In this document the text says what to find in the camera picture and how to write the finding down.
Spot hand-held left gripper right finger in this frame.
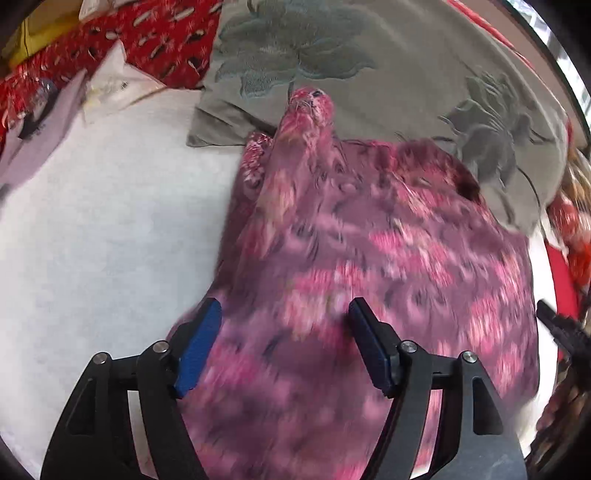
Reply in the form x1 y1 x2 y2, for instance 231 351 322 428
347 296 527 480

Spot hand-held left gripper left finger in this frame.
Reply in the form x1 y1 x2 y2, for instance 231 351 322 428
41 298 223 480

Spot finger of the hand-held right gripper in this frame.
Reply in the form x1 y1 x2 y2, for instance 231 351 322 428
536 300 591 366

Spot purple floral shirt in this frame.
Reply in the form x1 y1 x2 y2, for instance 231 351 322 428
168 87 542 480

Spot plain red cloth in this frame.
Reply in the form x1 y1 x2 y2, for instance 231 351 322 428
544 239 581 320

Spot bagged red plush toys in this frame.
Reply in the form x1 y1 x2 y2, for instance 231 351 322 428
546 151 591 297

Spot white quilted bedspread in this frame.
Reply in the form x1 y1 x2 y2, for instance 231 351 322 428
0 88 560 480

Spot white paper sheet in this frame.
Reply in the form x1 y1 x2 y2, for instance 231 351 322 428
0 69 89 186

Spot white plastic package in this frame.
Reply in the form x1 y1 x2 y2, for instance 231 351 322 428
81 39 168 124

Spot grey embroidered pillow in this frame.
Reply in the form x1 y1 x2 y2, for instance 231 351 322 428
187 0 572 237

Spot red patterned blanket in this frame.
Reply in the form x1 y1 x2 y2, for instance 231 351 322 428
0 0 232 154

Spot yellow box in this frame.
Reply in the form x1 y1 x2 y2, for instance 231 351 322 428
8 13 80 68

